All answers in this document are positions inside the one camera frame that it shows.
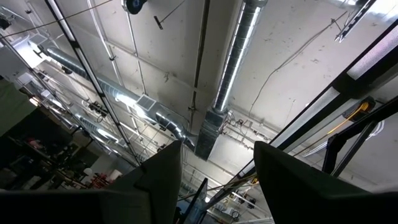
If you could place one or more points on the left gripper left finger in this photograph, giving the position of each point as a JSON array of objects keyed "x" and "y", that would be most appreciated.
[{"x": 124, "y": 205}]

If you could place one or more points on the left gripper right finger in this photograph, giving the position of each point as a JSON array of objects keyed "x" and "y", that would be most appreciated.
[{"x": 311, "y": 199}]

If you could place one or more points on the black overhead gantry strut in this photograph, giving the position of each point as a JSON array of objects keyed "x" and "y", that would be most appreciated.
[{"x": 357, "y": 127}]

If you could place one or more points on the cluttered storage shelves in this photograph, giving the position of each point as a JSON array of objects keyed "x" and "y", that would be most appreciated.
[{"x": 46, "y": 155}]

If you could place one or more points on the black round ceiling reel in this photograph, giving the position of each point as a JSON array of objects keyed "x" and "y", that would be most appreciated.
[{"x": 134, "y": 5}]

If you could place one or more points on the silver round air duct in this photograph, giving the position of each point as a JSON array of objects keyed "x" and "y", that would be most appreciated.
[
  {"x": 236, "y": 56},
  {"x": 115, "y": 91}
]

